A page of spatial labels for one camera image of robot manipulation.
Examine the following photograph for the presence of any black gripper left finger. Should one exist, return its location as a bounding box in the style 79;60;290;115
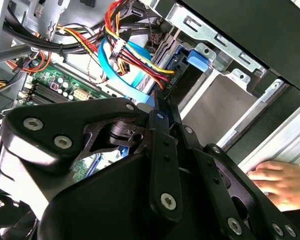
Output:
0;91;184;223

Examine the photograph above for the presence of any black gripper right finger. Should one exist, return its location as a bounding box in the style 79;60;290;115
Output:
162;92;300;240

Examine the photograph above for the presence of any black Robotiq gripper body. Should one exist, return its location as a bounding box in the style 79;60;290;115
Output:
37;152;226;240

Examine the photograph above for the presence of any blue data wire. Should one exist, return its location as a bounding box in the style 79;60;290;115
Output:
97;37;156;111

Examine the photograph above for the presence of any orange red yellow power wire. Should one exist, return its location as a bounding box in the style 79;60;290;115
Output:
103;0;189;99

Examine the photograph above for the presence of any hard disk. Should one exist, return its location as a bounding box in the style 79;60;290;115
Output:
139;32;212;101

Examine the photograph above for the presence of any person's bare hand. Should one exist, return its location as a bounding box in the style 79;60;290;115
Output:
247;159;300;213

